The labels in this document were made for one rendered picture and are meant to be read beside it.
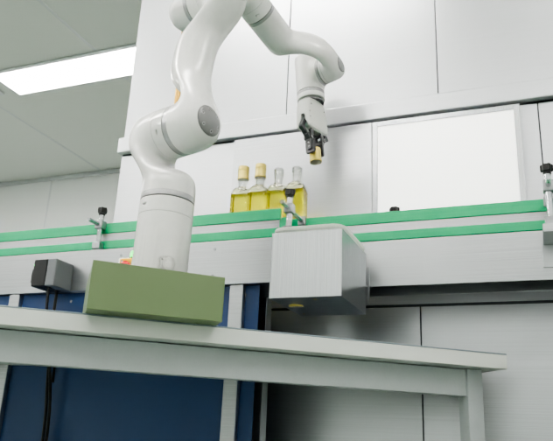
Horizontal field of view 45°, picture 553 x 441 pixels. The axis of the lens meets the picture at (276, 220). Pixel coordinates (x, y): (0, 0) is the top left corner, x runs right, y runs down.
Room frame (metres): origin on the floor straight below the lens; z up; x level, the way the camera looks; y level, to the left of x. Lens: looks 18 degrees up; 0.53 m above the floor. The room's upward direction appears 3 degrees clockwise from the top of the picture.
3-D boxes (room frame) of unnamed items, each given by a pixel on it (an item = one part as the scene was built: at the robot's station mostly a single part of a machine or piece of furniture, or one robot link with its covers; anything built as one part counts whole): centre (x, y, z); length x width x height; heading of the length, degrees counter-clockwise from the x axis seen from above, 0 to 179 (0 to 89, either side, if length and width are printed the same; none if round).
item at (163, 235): (1.39, 0.25, 0.93); 0.19 x 0.19 x 0.18
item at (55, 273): (1.89, 0.64, 0.96); 0.08 x 0.08 x 0.08; 68
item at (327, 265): (1.58, -0.12, 0.92); 0.27 x 0.17 x 0.15; 158
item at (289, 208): (1.69, -0.04, 1.12); 0.17 x 0.03 x 0.12; 158
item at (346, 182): (1.88, -0.27, 1.32); 0.90 x 0.03 x 0.34; 68
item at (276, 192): (1.85, 0.00, 1.16); 0.06 x 0.06 x 0.21; 68
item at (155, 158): (1.41, 0.27, 1.14); 0.19 x 0.12 x 0.24; 51
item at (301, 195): (1.82, -0.05, 1.16); 0.06 x 0.06 x 0.21; 69
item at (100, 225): (1.87, 0.53, 1.11); 0.07 x 0.04 x 0.13; 158
